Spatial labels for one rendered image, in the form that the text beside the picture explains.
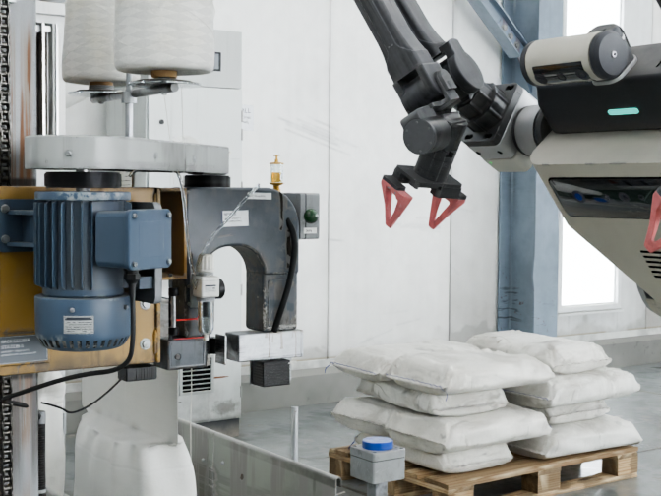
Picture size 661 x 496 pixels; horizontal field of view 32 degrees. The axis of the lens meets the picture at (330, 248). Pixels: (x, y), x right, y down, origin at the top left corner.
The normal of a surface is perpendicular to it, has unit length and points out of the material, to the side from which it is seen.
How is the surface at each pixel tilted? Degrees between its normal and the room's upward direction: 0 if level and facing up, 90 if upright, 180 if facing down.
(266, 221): 90
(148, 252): 90
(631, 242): 130
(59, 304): 92
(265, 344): 90
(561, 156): 40
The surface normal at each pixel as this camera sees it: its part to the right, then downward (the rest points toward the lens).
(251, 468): -0.82, 0.02
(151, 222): 0.86, 0.04
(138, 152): 0.96, 0.02
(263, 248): 0.57, 0.05
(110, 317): 0.73, 0.06
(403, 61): -0.54, 0.18
